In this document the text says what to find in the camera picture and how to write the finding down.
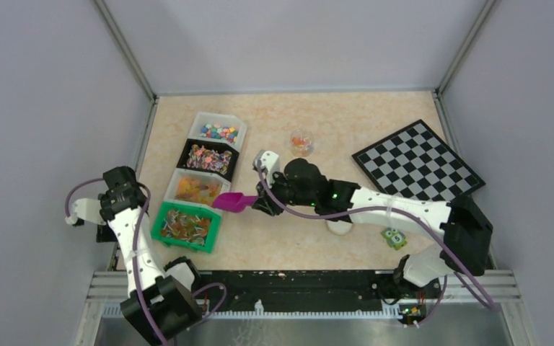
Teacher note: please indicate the green bin stick candies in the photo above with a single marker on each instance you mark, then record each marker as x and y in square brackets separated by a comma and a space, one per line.
[189, 226]

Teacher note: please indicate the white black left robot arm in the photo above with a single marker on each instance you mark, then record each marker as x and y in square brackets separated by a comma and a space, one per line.
[160, 302]

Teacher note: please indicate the white bin round candies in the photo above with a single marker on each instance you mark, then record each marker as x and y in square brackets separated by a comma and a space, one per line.
[219, 128]

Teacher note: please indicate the white bin orange gummies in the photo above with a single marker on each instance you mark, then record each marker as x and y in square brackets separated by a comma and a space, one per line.
[195, 188]

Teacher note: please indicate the magenta plastic scoop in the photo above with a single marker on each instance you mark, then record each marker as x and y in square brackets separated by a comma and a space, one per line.
[234, 202]

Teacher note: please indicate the green owl number card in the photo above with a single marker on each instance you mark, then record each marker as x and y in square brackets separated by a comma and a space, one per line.
[395, 239]

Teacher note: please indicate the black white chessboard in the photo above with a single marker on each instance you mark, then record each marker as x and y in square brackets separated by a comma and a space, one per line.
[414, 162]

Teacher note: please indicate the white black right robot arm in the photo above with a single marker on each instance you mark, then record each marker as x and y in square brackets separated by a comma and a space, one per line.
[460, 231]

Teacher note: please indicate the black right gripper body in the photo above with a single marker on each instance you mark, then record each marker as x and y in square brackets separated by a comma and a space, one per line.
[283, 190]

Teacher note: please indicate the black bin mixed candies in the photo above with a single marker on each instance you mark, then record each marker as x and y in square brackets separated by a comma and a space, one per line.
[209, 157]

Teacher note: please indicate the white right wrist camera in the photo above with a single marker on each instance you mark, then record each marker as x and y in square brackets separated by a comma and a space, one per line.
[267, 163]

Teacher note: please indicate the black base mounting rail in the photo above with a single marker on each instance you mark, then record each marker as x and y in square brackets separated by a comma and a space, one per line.
[311, 291]

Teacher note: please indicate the clear glass jar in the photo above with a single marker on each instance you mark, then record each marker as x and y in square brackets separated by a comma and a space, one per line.
[302, 142]

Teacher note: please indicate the white round jar lid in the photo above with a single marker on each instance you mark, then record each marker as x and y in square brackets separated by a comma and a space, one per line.
[339, 228]

